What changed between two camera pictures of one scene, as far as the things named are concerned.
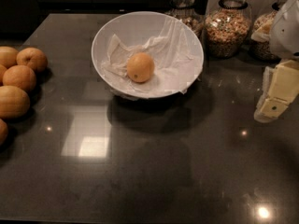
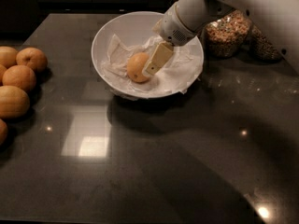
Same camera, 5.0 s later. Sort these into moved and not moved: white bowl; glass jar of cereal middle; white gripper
Moved: white gripper
Not moved: glass jar of cereal middle; white bowl
